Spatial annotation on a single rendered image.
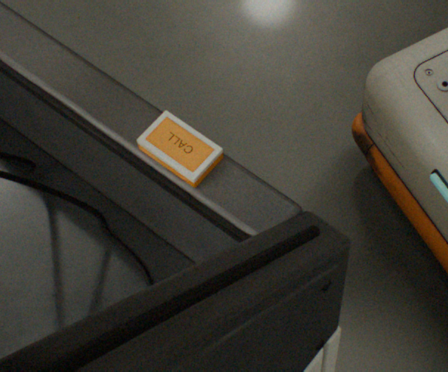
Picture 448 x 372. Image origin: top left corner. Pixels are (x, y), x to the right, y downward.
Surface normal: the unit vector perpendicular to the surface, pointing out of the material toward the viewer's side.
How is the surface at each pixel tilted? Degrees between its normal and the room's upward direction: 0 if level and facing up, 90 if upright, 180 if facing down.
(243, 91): 0
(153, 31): 0
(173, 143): 0
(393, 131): 90
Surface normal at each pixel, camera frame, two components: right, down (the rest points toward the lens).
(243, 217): -0.05, -0.48
